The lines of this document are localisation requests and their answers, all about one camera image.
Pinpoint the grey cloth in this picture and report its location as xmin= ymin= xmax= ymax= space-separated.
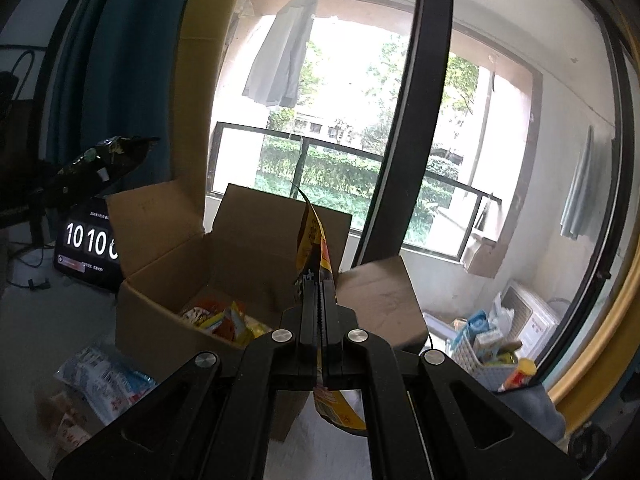
xmin=500 ymin=382 xmax=568 ymax=443

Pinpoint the white plastic basket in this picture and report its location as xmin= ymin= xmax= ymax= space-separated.
xmin=450 ymin=339 xmax=518 ymax=393

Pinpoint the red white snack packet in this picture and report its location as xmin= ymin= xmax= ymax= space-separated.
xmin=47 ymin=392 xmax=94 ymax=458

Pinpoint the hanging grey shirt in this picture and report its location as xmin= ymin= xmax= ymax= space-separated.
xmin=242 ymin=0 xmax=319 ymax=110

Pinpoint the thin black cable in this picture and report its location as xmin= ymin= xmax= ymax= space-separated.
xmin=0 ymin=240 xmax=52 ymax=292

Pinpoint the black balcony railing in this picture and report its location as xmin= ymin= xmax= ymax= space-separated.
xmin=210 ymin=121 xmax=503 ymax=261

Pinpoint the red yellow can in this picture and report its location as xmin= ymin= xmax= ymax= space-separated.
xmin=500 ymin=357 xmax=539 ymax=392

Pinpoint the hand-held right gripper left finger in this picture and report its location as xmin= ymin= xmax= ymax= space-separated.
xmin=52 ymin=280 xmax=319 ymax=480

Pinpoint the dark green snack packet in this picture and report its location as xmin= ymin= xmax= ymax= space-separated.
xmin=47 ymin=135 xmax=161 ymax=208

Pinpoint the teal curtain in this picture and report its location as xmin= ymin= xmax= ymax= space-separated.
xmin=47 ymin=0 xmax=197 ymax=201

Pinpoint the white air conditioner unit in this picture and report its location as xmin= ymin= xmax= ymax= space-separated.
xmin=492 ymin=282 xmax=562 ymax=356

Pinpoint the blue white carton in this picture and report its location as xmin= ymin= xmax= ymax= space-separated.
xmin=459 ymin=310 xmax=504 ymax=357

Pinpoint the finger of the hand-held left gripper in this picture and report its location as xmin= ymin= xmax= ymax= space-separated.
xmin=34 ymin=177 xmax=91 ymax=212

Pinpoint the blue white snack packet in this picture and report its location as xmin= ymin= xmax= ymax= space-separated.
xmin=54 ymin=344 xmax=157 ymax=426

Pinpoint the yellow black snack packet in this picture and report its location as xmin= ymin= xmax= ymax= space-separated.
xmin=292 ymin=185 xmax=370 ymax=435

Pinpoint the brown cardboard box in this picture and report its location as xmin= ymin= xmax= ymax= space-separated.
xmin=105 ymin=180 xmax=429 ymax=443

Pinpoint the black window post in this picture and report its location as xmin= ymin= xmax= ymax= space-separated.
xmin=350 ymin=0 xmax=456 ymax=268

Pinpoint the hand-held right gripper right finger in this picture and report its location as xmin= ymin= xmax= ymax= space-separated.
xmin=320 ymin=279 xmax=584 ymax=480

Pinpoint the black tablet with clock display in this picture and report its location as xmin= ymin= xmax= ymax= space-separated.
xmin=54 ymin=197 xmax=123 ymax=293

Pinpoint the yellow chips bag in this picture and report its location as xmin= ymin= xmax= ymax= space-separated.
xmin=226 ymin=300 xmax=274 ymax=346

